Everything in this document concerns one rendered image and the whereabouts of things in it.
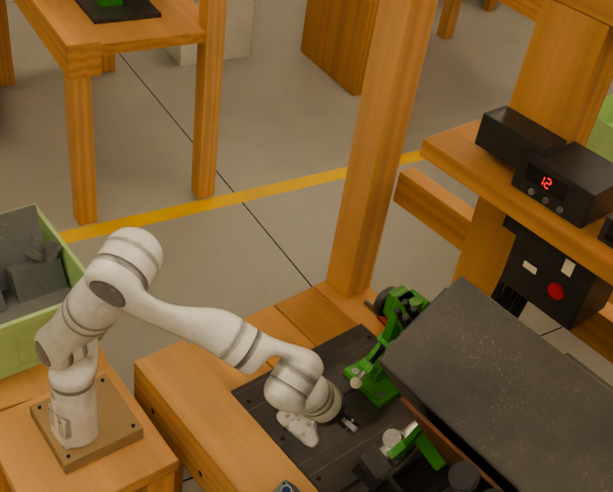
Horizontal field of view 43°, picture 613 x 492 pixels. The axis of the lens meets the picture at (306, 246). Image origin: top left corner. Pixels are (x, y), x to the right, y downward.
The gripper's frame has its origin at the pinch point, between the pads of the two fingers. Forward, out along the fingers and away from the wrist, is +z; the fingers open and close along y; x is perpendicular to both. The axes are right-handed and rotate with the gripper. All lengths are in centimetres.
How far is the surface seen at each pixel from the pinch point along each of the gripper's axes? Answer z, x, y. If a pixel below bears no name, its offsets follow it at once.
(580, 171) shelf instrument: -17, -60, -13
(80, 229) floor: 138, 8, 196
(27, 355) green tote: 12, 36, 76
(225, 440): 14.6, 19.5, 21.8
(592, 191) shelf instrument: -20, -57, -17
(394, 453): 5.1, -1.2, -11.4
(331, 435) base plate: 25.1, 4.4, 7.0
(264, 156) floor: 204, -83, 189
